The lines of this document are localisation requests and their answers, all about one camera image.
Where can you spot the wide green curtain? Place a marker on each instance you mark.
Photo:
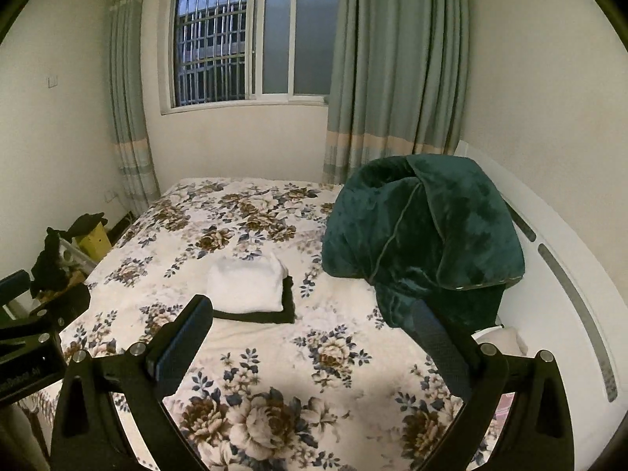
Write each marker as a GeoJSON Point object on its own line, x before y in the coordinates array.
{"type": "Point", "coordinates": [392, 68]}

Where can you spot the black hanging garment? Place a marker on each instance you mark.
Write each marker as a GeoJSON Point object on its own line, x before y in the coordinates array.
{"type": "Point", "coordinates": [51, 265]}

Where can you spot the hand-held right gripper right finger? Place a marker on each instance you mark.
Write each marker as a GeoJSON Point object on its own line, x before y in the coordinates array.
{"type": "Point", "coordinates": [442, 346]}

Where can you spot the white headboard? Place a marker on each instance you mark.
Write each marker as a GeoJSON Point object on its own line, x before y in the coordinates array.
{"type": "Point", "coordinates": [554, 343]}

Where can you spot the white knit sweater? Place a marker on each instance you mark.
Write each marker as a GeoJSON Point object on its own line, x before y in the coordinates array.
{"type": "Point", "coordinates": [245, 282]}

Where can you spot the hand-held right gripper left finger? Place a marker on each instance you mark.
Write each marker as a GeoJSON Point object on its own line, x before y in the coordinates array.
{"type": "Point", "coordinates": [180, 346]}

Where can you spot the beige folded garment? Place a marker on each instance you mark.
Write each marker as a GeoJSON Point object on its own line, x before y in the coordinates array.
{"type": "Point", "coordinates": [508, 341]}

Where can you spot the floral bedspread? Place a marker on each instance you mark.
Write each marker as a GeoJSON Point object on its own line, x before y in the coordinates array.
{"type": "Point", "coordinates": [304, 363]}

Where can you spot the wall socket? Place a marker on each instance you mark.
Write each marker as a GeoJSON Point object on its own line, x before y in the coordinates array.
{"type": "Point", "coordinates": [110, 198]}

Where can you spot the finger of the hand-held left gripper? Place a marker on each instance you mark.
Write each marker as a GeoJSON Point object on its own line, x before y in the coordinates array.
{"type": "Point", "coordinates": [13, 285]}
{"type": "Point", "coordinates": [68, 301]}

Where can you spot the wall switch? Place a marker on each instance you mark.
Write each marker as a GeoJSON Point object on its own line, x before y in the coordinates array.
{"type": "Point", "coordinates": [53, 81]}

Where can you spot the dark green plush blanket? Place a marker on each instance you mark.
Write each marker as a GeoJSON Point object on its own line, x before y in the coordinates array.
{"type": "Point", "coordinates": [441, 235]}

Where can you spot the white rack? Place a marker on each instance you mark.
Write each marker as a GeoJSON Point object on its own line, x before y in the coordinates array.
{"type": "Point", "coordinates": [73, 256]}

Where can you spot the barred window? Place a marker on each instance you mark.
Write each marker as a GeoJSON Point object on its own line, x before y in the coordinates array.
{"type": "Point", "coordinates": [274, 44]}

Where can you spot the black folded garment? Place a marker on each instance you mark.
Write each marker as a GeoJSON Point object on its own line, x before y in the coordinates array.
{"type": "Point", "coordinates": [289, 304]}

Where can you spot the pink floral sheet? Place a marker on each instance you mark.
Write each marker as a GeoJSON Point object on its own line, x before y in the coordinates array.
{"type": "Point", "coordinates": [501, 412]}

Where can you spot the small black cloth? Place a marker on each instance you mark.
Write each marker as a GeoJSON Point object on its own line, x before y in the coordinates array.
{"type": "Point", "coordinates": [86, 221]}

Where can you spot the narrow green curtain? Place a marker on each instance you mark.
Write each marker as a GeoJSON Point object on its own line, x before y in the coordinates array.
{"type": "Point", "coordinates": [130, 83]}

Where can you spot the yellow box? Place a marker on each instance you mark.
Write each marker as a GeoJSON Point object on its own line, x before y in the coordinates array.
{"type": "Point", "coordinates": [95, 244]}

